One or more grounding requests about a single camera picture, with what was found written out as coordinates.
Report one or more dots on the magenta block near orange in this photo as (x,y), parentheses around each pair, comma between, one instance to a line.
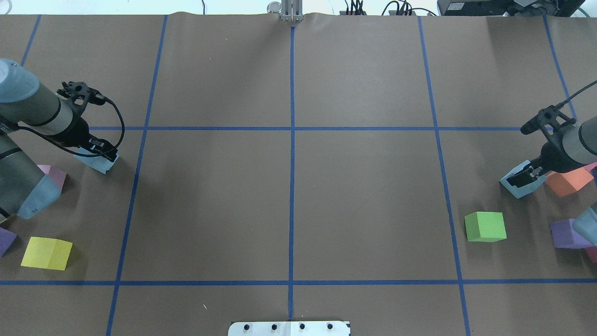
(590,166)

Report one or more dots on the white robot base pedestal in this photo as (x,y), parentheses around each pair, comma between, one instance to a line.
(290,328)

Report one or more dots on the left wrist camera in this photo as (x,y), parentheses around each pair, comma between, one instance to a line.
(78,95)

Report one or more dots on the yellow foam block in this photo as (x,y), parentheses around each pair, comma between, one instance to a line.
(47,253)

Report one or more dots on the light blue block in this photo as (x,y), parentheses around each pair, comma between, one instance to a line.
(516,192)
(98,163)

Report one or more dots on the orange block right side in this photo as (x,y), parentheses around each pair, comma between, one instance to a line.
(568,183)

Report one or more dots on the green foam block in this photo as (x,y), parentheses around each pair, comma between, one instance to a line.
(485,227)

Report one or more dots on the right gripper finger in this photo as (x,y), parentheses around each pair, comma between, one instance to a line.
(524,178)
(525,166)

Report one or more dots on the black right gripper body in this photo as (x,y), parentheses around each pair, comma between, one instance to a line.
(556,158)

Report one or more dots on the silver round weight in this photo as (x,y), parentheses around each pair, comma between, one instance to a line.
(274,7)

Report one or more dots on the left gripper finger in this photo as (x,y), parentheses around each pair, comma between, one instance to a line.
(98,144)
(107,152)

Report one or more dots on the purple block right side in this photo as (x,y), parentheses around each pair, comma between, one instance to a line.
(565,237)

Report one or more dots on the aluminium frame post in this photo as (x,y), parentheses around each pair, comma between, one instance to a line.
(291,10)

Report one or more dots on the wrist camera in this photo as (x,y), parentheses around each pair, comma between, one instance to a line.
(550,121)
(78,95)

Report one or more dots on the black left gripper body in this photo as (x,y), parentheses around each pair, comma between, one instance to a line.
(77,132)

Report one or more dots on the purple block left side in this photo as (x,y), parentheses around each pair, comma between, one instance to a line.
(6,240)

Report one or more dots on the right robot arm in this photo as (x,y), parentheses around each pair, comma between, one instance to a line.
(567,149)

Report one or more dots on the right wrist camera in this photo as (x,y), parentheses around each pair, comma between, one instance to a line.
(550,121)

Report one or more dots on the pink foam block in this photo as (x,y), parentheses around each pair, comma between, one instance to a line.
(55,174)

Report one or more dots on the purple block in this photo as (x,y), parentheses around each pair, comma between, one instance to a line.
(6,240)
(565,237)

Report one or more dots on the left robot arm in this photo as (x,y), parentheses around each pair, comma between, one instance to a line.
(55,117)

